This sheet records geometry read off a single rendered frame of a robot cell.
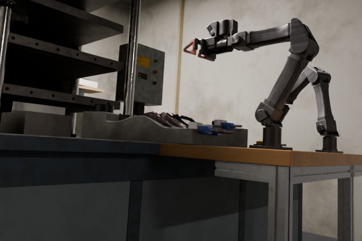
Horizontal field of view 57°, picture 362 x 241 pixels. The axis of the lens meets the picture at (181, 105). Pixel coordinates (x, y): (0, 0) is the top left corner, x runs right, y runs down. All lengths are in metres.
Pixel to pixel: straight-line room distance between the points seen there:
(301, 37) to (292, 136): 2.09
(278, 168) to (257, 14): 2.86
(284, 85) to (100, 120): 0.72
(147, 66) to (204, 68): 1.58
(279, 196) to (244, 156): 0.13
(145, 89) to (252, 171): 1.50
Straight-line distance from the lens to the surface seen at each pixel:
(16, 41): 1.84
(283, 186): 0.88
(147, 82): 2.33
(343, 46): 3.17
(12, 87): 1.79
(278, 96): 1.18
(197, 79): 3.87
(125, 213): 1.11
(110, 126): 1.34
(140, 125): 1.26
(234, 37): 1.29
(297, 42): 1.17
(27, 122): 1.08
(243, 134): 1.62
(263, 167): 0.90
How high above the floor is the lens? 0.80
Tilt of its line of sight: 7 degrees up
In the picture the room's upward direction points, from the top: 3 degrees clockwise
